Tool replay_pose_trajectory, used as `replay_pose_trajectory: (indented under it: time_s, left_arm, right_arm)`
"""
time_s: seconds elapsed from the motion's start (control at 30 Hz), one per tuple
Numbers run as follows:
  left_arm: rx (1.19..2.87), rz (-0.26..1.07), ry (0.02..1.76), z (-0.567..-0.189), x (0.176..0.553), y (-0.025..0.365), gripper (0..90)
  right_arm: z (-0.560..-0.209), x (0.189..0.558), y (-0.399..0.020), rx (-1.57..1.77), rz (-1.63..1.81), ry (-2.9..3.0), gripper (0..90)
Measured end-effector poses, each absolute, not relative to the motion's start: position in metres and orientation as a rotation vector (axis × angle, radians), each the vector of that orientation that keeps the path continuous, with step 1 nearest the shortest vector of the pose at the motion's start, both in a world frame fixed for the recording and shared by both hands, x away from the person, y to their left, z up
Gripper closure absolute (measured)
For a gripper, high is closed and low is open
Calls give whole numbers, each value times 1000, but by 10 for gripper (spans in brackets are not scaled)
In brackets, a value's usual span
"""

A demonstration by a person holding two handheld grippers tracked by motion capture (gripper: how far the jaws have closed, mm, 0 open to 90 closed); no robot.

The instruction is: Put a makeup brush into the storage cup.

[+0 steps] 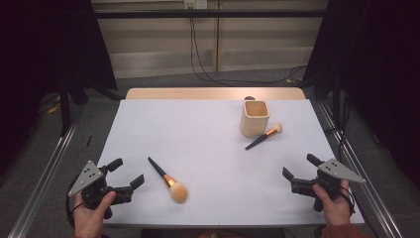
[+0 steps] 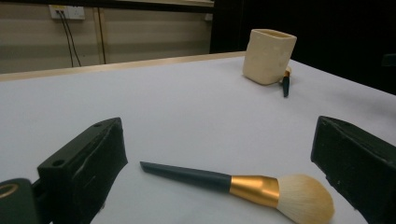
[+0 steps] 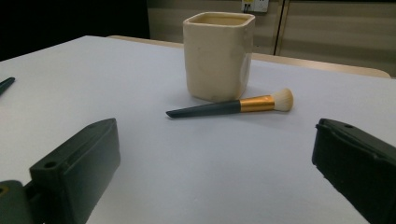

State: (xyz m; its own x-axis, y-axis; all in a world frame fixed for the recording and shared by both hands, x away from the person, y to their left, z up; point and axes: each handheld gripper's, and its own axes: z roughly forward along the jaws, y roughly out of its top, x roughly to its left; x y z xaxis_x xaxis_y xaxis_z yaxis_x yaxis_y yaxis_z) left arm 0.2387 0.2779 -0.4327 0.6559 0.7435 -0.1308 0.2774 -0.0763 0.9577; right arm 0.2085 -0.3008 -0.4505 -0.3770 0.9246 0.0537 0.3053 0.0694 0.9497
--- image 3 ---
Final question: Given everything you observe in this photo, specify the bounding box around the small gold-banded makeup brush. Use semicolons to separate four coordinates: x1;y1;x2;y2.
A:
165;88;294;119

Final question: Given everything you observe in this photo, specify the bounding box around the vertical wall trim strip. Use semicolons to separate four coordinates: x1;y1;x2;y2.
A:
273;0;291;56

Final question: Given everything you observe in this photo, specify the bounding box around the white table mat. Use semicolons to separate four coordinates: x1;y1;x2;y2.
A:
0;35;396;224

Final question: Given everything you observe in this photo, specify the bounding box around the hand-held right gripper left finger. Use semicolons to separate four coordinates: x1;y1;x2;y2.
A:
29;118;121;224

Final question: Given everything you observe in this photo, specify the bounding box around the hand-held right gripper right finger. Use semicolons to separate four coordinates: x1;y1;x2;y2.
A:
312;118;396;224

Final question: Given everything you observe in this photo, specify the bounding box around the large powder makeup brush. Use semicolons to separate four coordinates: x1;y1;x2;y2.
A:
0;77;16;96

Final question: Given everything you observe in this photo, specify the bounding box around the white wall socket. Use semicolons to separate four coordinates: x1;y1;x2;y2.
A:
241;0;269;13

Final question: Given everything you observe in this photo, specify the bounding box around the beige ceramic brush holder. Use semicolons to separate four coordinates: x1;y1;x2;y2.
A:
182;11;256;103

